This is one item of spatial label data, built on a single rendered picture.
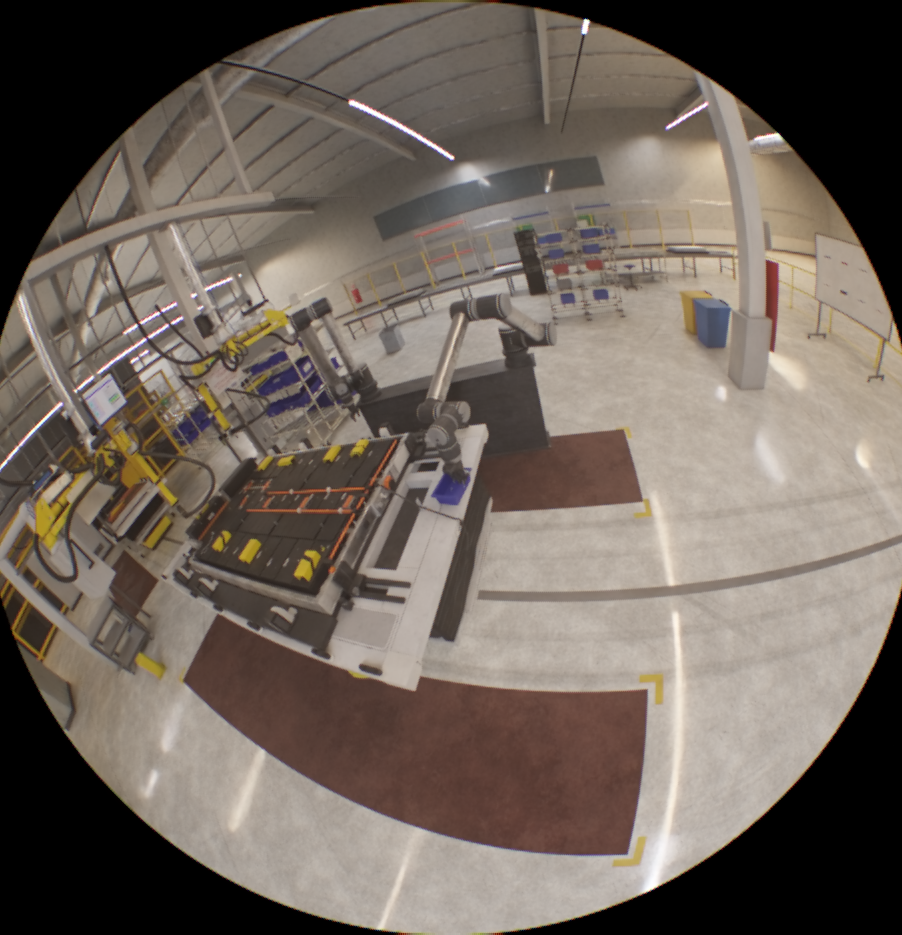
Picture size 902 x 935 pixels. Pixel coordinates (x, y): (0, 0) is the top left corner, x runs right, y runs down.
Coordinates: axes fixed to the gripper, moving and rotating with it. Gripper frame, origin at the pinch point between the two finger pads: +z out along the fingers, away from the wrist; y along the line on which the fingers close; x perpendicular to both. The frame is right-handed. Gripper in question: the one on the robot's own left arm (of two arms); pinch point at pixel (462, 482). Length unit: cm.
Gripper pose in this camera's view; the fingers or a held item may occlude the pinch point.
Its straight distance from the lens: 174.7
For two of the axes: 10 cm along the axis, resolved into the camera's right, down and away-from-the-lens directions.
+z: 3.1, 7.4, 5.9
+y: -8.7, -0.3, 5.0
